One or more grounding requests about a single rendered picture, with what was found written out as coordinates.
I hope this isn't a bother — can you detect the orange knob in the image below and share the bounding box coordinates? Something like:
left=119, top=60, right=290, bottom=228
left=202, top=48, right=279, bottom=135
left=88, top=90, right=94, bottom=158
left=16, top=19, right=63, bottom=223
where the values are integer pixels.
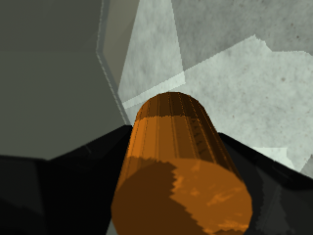
left=111, top=91, right=252, bottom=235

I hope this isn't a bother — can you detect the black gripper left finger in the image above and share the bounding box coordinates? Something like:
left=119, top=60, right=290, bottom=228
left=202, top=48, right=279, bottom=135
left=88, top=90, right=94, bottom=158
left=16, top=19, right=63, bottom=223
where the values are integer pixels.
left=0, top=124, right=133, bottom=235

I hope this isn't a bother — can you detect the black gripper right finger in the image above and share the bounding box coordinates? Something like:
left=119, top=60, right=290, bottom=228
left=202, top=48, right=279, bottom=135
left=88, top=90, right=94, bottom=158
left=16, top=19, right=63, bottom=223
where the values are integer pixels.
left=217, top=132, right=313, bottom=235

